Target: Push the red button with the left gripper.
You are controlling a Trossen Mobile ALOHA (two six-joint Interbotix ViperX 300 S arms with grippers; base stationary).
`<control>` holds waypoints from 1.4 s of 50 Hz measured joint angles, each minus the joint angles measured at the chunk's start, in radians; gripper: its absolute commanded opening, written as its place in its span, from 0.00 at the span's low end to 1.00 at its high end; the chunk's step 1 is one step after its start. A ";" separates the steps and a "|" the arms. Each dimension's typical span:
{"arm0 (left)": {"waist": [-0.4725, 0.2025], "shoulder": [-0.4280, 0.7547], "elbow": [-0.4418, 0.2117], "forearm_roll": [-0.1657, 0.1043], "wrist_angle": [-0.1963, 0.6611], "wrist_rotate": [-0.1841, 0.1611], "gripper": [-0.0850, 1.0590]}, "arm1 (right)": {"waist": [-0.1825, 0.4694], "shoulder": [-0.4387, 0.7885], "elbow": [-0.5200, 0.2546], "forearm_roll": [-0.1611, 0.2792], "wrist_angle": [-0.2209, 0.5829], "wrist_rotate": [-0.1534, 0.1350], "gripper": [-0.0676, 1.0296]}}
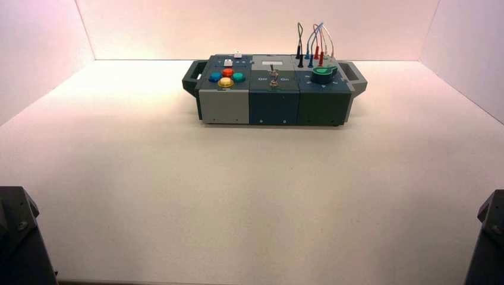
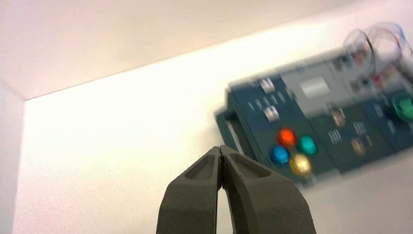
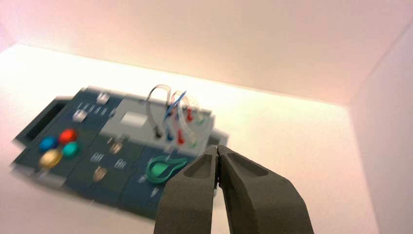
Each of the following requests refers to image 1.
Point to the red round push button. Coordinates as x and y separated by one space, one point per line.
228 72

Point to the yellow round push button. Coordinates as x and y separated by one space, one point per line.
225 82

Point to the green round push button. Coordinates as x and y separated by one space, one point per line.
238 77

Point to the blue round push button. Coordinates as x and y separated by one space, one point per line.
215 77

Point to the dark grey control box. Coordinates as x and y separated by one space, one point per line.
273 106

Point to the grey display panel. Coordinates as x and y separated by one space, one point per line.
273 62

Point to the green rotary knob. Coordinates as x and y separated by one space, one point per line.
323 75

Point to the blue banana plug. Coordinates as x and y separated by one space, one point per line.
310 61
307 54

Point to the red banana plug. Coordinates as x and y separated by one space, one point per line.
316 53
321 59

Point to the metal toggle switch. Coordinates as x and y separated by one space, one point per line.
272 71
274 82

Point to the white rocker switch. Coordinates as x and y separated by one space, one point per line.
228 62

